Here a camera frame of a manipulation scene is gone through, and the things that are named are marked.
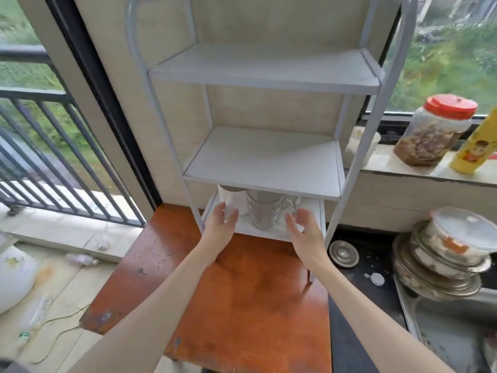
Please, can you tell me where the person's left hand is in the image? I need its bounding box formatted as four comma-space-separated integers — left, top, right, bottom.
196, 202, 240, 265

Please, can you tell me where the person's right hand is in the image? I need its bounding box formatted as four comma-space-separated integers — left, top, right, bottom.
284, 208, 331, 275

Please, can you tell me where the plain white mug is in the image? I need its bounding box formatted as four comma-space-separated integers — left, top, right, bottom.
217, 184, 250, 224

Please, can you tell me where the clear glass mug cup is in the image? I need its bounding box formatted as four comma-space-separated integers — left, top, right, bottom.
246, 190, 286, 231
279, 194, 303, 226

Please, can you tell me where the white metal shelf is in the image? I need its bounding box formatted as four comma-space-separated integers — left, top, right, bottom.
124, 0, 419, 284

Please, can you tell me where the person's right forearm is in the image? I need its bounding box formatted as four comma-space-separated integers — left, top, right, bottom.
309, 254, 457, 373

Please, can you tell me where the person's left forearm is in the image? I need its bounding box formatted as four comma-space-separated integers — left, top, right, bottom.
68, 246, 218, 373

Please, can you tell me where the round steel sink strainer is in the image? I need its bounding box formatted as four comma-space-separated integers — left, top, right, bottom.
329, 239, 360, 267

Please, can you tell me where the red-brown wooden table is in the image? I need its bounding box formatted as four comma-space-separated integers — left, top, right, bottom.
79, 203, 333, 373

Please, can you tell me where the small white round pot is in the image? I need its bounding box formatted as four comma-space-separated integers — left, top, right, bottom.
344, 126, 382, 167

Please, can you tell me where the beige stone windowsill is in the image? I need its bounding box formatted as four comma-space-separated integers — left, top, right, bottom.
359, 143, 497, 187

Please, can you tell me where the empty clear bottle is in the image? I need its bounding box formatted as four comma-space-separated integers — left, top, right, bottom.
66, 253, 101, 267

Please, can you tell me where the lidded glass food container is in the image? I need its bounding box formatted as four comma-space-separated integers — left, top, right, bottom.
421, 206, 497, 267

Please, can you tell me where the red-lid plastic jar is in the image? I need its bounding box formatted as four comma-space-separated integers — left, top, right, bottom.
392, 94, 479, 168

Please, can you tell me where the stainless steel sink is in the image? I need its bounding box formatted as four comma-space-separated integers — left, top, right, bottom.
394, 275, 497, 373

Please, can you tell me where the yellow bottle orange cap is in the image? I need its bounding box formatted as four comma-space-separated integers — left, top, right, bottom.
449, 106, 497, 175

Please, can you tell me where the clear plastic floor wrapper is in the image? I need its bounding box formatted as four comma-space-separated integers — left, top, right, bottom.
17, 295, 53, 340

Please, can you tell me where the black balcony railing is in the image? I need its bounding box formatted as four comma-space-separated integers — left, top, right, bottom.
0, 44, 147, 228

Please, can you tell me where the black window frame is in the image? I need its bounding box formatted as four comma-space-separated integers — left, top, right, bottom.
359, 7, 497, 146

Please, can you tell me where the thin floor cable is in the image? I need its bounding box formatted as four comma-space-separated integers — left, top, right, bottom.
31, 305, 90, 366

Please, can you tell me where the black door frame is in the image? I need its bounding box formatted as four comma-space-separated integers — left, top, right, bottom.
42, 0, 163, 209

